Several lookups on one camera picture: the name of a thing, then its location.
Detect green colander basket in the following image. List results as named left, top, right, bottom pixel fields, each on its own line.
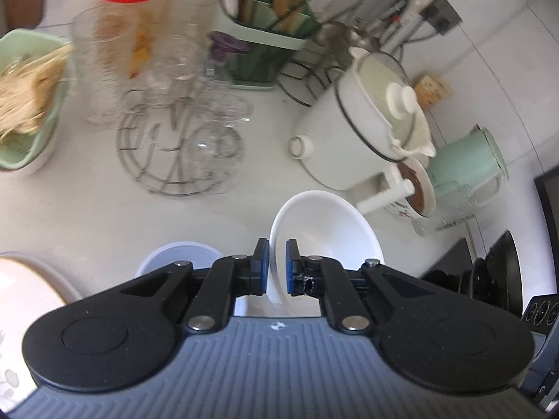
left=0, top=28, right=76, bottom=172

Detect wall power socket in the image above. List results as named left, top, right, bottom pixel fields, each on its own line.
left=406, top=0, right=464, bottom=36

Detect dry noodles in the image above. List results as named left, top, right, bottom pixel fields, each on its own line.
left=0, top=44, right=73, bottom=137

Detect green chopstick holder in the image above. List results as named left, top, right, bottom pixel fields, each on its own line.
left=213, top=0, right=320, bottom=92

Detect mint green kettle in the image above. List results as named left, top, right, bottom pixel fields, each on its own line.
left=426, top=126, right=510, bottom=202

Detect cork block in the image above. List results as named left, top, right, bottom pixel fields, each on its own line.
left=412, top=74, right=453, bottom=108

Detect white basin under colander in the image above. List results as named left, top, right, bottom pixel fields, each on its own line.
left=0, top=121, right=60, bottom=178

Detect pale blue bowl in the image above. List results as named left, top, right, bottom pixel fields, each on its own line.
left=135, top=240, right=246, bottom=317

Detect purple plastic object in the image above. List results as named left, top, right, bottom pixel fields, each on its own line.
left=208, top=30, right=251, bottom=65

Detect textured glass cup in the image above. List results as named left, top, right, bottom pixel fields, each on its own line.
left=70, top=6, right=134, bottom=128

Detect wire utensil rack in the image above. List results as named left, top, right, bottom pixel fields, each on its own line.
left=278, top=22, right=350, bottom=108

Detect floral cup brown contents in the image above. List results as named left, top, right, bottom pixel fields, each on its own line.
left=384, top=156, right=437, bottom=220

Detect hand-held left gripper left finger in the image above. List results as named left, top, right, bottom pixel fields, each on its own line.
left=119, top=238, right=270, bottom=335

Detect white bowl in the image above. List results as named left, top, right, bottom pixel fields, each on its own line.
left=268, top=190, right=385, bottom=317

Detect floral ceramic plate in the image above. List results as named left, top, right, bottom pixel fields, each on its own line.
left=0, top=250, right=82, bottom=407

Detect black stove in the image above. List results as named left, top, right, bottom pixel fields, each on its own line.
left=419, top=174, right=559, bottom=320

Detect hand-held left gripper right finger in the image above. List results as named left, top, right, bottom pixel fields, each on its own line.
left=285, top=238, right=443, bottom=335

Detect white electric cooking pot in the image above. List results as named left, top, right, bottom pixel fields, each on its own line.
left=288, top=46, right=438, bottom=215

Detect clear textured glass container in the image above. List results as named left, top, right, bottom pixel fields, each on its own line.
left=411, top=182, right=480, bottom=238

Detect wire glass holder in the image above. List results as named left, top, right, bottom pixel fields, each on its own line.
left=115, top=35, right=255, bottom=197

